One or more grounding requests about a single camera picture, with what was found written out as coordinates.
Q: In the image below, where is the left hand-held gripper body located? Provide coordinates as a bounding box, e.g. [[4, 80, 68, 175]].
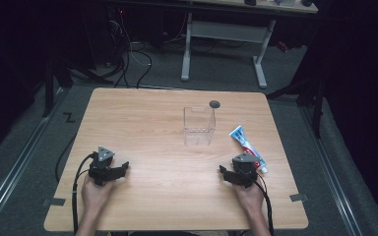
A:
[[88, 146, 116, 187]]

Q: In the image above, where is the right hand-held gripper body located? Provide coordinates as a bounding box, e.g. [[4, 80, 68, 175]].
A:
[[230, 151, 261, 190]]

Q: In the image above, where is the white blue toothpaste tube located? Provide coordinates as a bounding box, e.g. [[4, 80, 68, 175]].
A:
[[228, 125, 269, 174]]

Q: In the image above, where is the clear plastic container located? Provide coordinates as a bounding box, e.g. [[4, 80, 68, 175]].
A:
[[182, 105, 217, 147]]

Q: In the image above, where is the person's right hand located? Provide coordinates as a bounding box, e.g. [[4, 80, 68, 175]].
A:
[[233, 180, 266, 214]]

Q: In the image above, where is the person's left hand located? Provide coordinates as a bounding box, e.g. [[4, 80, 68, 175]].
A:
[[81, 174, 116, 212]]

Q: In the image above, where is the black zigzag floor tape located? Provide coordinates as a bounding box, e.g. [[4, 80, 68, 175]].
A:
[[62, 112, 77, 124]]

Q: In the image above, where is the grey tape strip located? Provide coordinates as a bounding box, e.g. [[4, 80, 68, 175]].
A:
[[41, 197, 67, 207], [288, 193, 310, 203]]

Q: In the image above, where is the black metal stand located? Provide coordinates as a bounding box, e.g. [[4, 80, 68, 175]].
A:
[[266, 73, 327, 140], [40, 53, 114, 119]]

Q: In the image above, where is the wooden desk with white legs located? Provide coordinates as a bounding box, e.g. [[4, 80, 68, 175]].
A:
[[180, 0, 320, 89]]

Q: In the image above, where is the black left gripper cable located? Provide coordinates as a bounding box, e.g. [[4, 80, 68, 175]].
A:
[[71, 151, 98, 235]]

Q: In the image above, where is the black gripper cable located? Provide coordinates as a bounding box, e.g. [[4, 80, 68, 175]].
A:
[[255, 173, 276, 236], [71, 151, 98, 235]]

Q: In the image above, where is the thin black cable beside table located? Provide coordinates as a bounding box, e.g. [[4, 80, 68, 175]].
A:
[[54, 132, 79, 184]]

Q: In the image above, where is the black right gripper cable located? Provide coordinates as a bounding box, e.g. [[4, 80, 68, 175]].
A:
[[255, 173, 276, 236]]

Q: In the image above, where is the metal floor rail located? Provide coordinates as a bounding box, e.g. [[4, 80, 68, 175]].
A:
[[0, 88, 67, 235], [299, 105, 363, 236]]

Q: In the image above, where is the black floor cable bundle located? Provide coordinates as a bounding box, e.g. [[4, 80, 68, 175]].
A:
[[102, 8, 154, 89]]

